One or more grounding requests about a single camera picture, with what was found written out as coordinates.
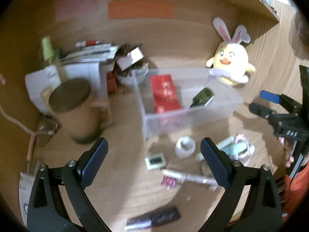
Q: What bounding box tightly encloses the mint green small tube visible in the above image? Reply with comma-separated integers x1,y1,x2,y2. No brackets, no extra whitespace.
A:
225,142,248,160

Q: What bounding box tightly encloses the orange paper note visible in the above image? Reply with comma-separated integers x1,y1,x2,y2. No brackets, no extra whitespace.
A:
108,0,174,19

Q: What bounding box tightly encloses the white pen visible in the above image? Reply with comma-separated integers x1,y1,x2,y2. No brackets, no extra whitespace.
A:
160,169,218,186

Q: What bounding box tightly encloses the white cable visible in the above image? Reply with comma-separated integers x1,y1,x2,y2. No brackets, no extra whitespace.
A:
0,106,53,137

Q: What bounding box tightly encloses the stack of books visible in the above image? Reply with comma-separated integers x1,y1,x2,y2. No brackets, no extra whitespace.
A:
60,42,143,65

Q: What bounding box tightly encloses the red small box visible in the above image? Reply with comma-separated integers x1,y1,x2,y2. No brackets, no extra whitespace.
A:
106,72,117,95

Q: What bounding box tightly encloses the light green pen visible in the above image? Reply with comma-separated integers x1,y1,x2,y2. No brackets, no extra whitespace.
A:
195,136,234,162

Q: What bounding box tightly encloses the brown mug with lid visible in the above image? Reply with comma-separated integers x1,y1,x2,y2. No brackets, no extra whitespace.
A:
40,78,109,144

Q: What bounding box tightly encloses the red tea packet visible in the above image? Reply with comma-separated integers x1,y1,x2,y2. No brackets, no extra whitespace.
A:
150,74,181,113

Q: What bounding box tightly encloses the red white marker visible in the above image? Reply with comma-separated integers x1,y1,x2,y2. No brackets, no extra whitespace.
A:
75,40,103,48

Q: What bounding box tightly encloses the person right hand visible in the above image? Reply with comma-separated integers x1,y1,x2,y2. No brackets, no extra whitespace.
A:
278,137,294,168

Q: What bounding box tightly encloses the small white cardboard box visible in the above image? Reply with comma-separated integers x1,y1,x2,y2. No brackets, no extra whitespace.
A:
116,47,144,71

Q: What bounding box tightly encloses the white bowl of trinkets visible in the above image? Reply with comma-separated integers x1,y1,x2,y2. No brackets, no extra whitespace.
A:
116,62,149,87

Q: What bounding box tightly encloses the blue white carton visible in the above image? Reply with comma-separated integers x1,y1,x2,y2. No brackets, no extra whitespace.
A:
19,172,35,226

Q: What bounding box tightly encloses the pink paper note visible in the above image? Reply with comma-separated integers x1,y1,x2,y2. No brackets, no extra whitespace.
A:
54,0,98,22

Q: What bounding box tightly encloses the clear plastic storage bin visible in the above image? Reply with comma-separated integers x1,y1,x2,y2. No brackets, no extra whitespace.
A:
134,68,243,140

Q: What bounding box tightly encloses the pink braided bracelet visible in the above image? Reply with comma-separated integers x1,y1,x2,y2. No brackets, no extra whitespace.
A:
233,133,256,165

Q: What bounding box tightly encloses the yellow chick bunny plush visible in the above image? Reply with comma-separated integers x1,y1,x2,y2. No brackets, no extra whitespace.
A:
206,17,256,86

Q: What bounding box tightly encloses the white tape roll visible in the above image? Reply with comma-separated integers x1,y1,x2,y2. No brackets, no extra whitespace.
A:
175,136,196,159

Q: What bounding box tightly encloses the mahjong tile eraser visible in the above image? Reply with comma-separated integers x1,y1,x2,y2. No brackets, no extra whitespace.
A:
144,153,167,171

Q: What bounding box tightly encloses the black purple tube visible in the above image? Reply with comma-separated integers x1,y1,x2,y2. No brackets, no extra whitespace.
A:
124,206,181,231

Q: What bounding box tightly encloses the green spray bottle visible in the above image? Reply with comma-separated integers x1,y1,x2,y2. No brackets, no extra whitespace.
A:
39,36,66,78

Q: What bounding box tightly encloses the pink foil wrapper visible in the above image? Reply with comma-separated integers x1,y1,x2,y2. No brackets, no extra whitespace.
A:
161,175,177,190

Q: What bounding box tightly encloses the dark green glass bottle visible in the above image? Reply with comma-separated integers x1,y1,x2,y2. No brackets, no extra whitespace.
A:
190,87,214,107

